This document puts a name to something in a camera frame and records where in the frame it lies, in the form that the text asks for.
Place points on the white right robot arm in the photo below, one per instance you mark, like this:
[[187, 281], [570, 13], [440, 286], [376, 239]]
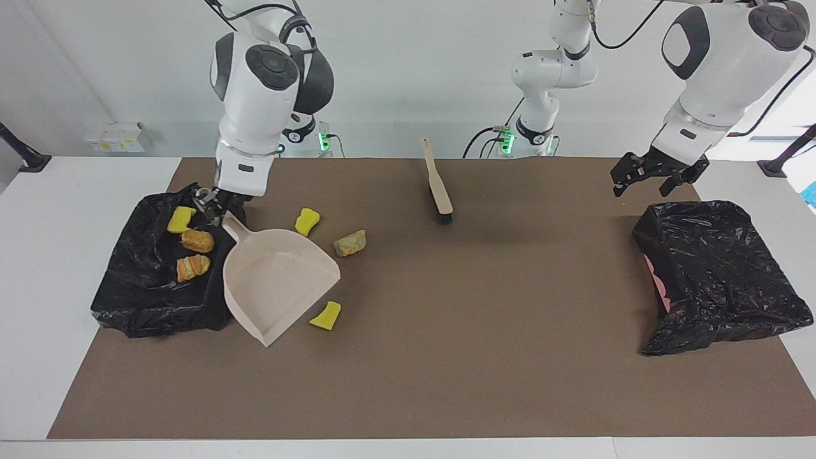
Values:
[[255, 95]]

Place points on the beige hand brush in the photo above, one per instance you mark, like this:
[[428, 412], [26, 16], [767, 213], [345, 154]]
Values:
[[438, 191]]

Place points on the white box with yellow label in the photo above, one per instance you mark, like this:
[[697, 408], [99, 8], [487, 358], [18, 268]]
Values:
[[95, 143], [126, 137]]

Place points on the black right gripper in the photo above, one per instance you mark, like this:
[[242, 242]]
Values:
[[226, 201]]

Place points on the pink bin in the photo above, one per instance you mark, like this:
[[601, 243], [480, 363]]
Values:
[[660, 293]]

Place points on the black camera stand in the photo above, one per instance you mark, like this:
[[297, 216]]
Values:
[[787, 156], [25, 156]]

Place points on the black plastic trash bag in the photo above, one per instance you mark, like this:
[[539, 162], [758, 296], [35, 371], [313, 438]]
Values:
[[134, 299], [720, 280]]

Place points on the beige plastic dustpan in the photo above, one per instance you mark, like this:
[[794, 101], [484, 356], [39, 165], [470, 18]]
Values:
[[274, 287]]

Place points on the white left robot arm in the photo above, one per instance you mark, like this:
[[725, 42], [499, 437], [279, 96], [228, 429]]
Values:
[[720, 64]]

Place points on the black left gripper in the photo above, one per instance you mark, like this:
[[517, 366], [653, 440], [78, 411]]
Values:
[[669, 162]]

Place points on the yellow sponge piece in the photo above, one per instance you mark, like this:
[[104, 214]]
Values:
[[181, 220], [307, 222], [326, 316]]

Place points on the brown croquette toy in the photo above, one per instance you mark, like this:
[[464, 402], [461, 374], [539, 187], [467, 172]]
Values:
[[197, 241]]

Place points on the brown table mat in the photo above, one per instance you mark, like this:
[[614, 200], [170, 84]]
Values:
[[446, 382]]

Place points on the pale dumpling toy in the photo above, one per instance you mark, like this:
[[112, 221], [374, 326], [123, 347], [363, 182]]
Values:
[[349, 244]]

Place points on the striped croissant toy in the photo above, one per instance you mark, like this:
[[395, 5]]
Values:
[[192, 268]]

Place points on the blue object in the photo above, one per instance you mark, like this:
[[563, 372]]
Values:
[[811, 194]]

